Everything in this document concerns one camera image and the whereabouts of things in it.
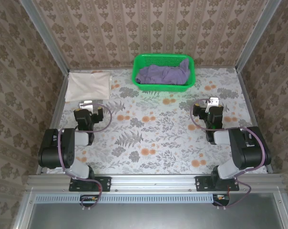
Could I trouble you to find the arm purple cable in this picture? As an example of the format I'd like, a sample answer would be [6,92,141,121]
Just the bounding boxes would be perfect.
[58,103,113,212]
[190,99,266,210]

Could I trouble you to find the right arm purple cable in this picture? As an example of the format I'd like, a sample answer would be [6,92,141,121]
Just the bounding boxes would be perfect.
[190,99,266,210]

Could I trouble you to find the white folded t-shirt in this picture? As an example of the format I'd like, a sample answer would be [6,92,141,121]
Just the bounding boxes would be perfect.
[64,71,113,103]

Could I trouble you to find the aluminium table side rail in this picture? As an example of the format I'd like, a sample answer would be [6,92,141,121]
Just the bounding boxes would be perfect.
[36,70,71,175]
[236,68,274,174]

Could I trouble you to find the long aluminium mounting rail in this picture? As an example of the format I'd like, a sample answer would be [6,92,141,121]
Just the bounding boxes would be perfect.
[26,173,285,193]

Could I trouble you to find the grey metal sheet panel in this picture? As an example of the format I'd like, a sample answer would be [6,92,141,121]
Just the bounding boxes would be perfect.
[14,190,288,229]

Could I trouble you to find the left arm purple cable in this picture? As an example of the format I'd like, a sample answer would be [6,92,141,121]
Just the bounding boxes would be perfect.
[58,103,113,212]

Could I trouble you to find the grey slotted cable duct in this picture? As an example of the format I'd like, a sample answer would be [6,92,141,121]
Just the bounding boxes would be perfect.
[35,193,232,204]

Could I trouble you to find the green plastic basket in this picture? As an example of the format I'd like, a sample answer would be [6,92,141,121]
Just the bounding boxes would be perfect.
[131,53,196,92]

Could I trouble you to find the purple printed t-shirt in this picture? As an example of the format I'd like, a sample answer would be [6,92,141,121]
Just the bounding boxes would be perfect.
[134,58,191,86]

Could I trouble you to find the aluminium frame post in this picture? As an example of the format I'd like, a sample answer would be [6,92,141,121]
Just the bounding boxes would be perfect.
[19,0,71,73]
[235,0,282,72]

